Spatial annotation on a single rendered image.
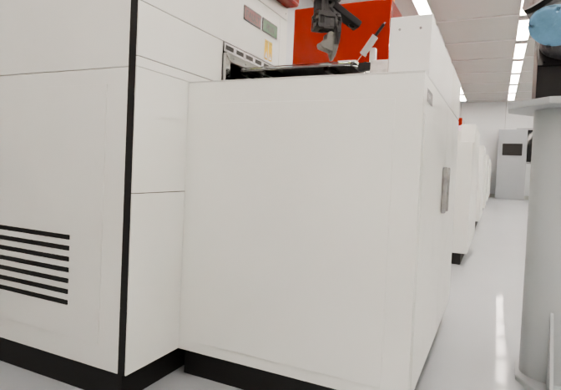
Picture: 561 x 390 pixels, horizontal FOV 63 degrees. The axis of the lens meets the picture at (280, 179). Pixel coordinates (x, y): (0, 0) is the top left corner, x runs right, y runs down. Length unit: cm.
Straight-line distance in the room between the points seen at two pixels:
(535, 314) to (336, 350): 66
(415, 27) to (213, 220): 69
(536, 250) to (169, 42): 118
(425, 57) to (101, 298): 96
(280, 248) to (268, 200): 12
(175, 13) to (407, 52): 60
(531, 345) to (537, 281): 19
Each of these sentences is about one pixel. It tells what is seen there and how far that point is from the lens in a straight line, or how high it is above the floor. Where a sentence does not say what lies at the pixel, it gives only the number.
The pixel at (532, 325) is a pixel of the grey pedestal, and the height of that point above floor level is 17.
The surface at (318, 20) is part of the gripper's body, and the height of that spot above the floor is 108.
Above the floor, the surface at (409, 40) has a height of 90.
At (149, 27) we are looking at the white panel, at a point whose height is 92.
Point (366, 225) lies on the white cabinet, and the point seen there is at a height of 47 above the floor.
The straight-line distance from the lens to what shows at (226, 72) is 144.
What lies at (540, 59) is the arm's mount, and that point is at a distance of 156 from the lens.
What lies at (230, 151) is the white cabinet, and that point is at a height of 63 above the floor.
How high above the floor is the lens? 60
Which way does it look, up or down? 2 degrees down
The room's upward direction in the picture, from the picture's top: 3 degrees clockwise
